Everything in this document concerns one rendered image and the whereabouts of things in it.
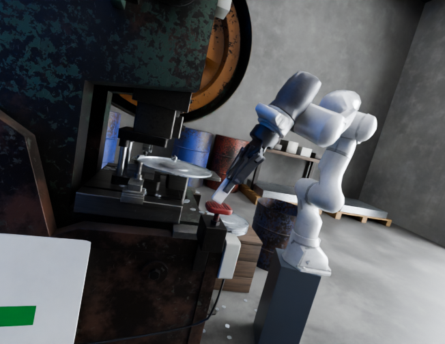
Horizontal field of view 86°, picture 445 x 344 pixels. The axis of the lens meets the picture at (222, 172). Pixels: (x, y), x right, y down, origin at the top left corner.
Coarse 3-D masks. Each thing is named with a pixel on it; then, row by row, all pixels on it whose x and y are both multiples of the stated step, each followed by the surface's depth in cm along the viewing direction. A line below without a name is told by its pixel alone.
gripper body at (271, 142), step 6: (258, 126) 62; (264, 126) 62; (252, 132) 63; (258, 132) 62; (264, 132) 61; (270, 132) 61; (252, 138) 68; (258, 138) 61; (264, 138) 61; (270, 138) 61; (276, 138) 62; (252, 144) 65; (258, 144) 62; (264, 144) 61; (270, 144) 62; (252, 150) 63; (258, 150) 61; (264, 150) 61
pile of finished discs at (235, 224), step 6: (222, 216) 162; (228, 216) 164; (234, 216) 169; (240, 216) 171; (228, 222) 154; (234, 222) 157; (240, 222) 161; (246, 222) 164; (228, 228) 146; (234, 228) 148; (240, 228) 151; (246, 228) 156; (240, 234) 152
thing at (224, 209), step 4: (208, 204) 65; (212, 204) 65; (216, 204) 66; (220, 204) 67; (224, 204) 68; (208, 208) 63; (212, 208) 63; (216, 208) 63; (220, 208) 64; (224, 208) 64; (228, 208) 65; (212, 212) 63; (216, 212) 63; (220, 212) 63; (224, 212) 63; (228, 212) 64; (216, 216) 66; (216, 220) 66
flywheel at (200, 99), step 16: (224, 32) 121; (208, 48) 121; (224, 48) 123; (208, 64) 123; (224, 64) 122; (208, 80) 124; (224, 80) 123; (128, 96) 114; (192, 96) 122; (208, 96) 123
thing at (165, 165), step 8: (144, 160) 91; (152, 160) 95; (160, 160) 99; (168, 160) 103; (152, 168) 80; (160, 168) 85; (168, 168) 87; (176, 168) 88; (184, 168) 92; (192, 168) 99; (200, 168) 103; (184, 176) 81; (192, 176) 82; (200, 176) 84; (208, 176) 88
